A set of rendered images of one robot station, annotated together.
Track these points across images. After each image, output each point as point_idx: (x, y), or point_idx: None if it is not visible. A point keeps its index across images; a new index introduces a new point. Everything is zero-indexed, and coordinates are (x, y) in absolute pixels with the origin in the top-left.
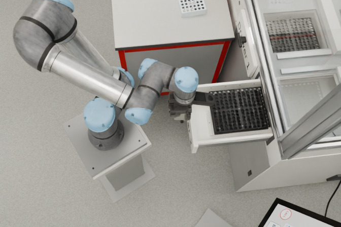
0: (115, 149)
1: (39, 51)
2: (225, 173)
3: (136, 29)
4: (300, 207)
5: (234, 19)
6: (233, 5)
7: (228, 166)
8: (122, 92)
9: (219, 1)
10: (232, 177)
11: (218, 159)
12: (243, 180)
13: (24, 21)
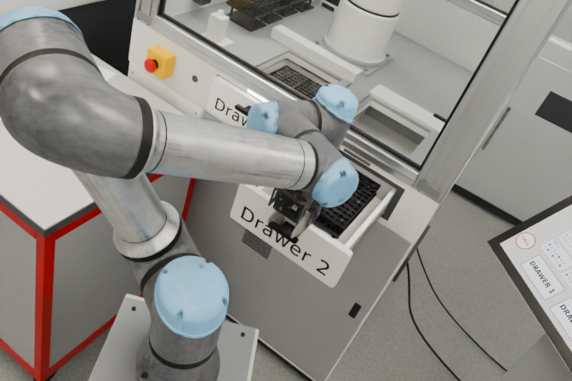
0: (222, 378)
1: (132, 108)
2: (281, 378)
3: (59, 184)
4: (529, 219)
5: (189, 114)
6: (174, 98)
7: (276, 367)
8: (301, 145)
9: (150, 100)
10: (294, 377)
11: (257, 368)
12: (339, 343)
13: (42, 56)
